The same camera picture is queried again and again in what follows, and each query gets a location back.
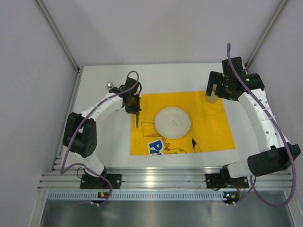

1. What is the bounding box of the cream paper cup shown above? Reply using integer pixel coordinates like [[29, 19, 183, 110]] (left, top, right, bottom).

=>
[[206, 85, 218, 104]]

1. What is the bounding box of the metal spoon green handle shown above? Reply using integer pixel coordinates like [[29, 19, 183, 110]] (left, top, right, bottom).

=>
[[107, 82, 115, 93]]

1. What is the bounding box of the right aluminium corner post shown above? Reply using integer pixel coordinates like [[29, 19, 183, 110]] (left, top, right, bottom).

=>
[[244, 0, 290, 69]]

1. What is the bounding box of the slotted cable duct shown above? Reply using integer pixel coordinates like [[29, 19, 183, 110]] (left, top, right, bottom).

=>
[[47, 191, 239, 201]]

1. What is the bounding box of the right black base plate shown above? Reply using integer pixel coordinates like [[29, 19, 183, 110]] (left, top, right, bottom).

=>
[[205, 173, 249, 190]]

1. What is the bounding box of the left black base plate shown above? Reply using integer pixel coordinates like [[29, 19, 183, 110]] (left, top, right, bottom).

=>
[[80, 174, 122, 189]]

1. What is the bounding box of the left aluminium corner post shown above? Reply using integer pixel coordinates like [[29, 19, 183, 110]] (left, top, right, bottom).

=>
[[33, 0, 80, 71]]

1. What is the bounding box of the aluminium mounting rail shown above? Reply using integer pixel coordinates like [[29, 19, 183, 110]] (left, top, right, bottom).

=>
[[38, 167, 292, 190]]

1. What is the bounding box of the aluminium corner post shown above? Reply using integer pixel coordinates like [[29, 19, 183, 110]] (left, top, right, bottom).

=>
[[33, 0, 80, 71], [244, 0, 290, 69]]

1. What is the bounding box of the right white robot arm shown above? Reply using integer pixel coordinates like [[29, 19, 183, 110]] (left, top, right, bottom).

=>
[[206, 57, 301, 182]]

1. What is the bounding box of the yellow printed cloth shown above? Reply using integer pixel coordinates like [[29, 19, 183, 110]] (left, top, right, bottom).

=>
[[130, 91, 235, 156]]

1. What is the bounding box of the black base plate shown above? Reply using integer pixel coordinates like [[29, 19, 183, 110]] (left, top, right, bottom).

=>
[[80, 174, 122, 189], [205, 173, 249, 190]]

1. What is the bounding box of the metal fork green handle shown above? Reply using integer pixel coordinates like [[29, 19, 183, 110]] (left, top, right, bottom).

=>
[[135, 113, 139, 128]]

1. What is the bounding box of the cream upturned bowl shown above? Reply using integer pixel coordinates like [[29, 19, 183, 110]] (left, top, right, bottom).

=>
[[154, 107, 191, 140]]

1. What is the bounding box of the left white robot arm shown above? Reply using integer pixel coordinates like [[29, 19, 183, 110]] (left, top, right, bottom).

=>
[[60, 76, 142, 179]]

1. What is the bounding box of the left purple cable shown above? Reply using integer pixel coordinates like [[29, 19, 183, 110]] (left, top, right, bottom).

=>
[[60, 70, 140, 206]]

